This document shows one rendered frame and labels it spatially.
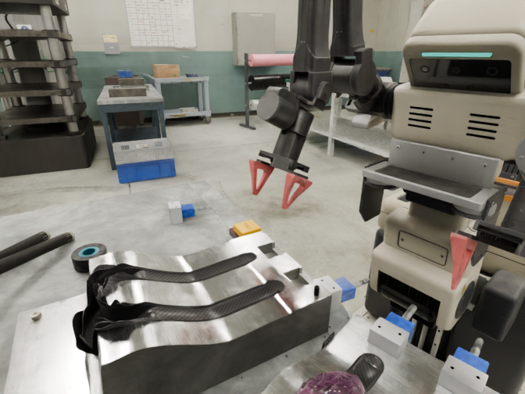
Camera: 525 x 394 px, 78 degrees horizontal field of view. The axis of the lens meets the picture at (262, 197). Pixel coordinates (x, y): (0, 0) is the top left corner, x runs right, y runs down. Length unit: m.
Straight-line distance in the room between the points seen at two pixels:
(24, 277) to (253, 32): 6.44
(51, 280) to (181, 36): 6.32
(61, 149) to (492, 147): 4.20
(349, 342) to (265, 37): 6.75
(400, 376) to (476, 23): 0.60
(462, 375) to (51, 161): 4.34
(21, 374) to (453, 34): 0.90
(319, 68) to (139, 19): 6.32
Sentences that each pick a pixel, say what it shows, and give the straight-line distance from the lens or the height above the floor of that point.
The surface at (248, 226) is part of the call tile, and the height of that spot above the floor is 0.84.
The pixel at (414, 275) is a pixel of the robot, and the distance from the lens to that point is 0.91.
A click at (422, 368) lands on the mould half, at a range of 0.60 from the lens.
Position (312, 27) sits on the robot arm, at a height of 1.33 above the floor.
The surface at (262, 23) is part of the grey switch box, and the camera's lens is 7.10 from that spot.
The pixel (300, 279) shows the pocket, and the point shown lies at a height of 0.86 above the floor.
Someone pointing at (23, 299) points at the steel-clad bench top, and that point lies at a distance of 0.90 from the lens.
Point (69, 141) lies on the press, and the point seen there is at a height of 0.34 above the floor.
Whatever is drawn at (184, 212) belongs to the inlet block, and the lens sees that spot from 1.04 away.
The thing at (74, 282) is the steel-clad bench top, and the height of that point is 0.80.
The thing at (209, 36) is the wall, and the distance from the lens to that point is 7.10.
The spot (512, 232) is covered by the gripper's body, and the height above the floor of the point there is 1.09.
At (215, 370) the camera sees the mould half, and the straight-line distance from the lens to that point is 0.58.
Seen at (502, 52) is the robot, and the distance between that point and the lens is 0.71.
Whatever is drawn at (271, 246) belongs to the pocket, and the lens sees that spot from 0.76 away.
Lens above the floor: 1.29
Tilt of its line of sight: 24 degrees down
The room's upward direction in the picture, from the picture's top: straight up
